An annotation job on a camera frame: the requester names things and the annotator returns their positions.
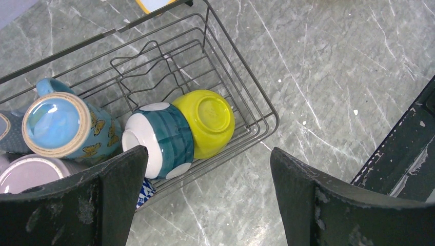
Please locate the grey lilac mug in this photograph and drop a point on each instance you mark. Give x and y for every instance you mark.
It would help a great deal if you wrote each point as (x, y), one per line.
(34, 170)

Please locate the yellow-green bowl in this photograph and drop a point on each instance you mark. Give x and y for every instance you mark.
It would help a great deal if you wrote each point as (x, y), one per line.
(211, 121)

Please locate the whiteboard with yellow frame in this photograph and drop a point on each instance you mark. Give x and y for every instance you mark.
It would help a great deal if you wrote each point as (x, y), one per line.
(149, 6)

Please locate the teal white dotted bowl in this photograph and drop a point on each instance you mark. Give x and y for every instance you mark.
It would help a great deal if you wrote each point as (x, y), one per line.
(164, 131)

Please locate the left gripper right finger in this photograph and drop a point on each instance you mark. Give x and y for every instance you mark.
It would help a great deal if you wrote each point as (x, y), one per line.
(319, 209)

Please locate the black base frame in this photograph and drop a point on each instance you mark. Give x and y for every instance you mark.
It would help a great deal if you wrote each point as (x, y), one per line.
(403, 164)

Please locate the blue butterfly mug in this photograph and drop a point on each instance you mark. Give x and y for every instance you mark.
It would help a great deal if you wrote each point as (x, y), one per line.
(59, 124)

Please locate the grey wire dish rack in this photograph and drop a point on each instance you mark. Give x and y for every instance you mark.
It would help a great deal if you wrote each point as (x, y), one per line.
(113, 55)

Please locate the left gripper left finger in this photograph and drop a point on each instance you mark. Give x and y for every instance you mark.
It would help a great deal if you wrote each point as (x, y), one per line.
(93, 207)

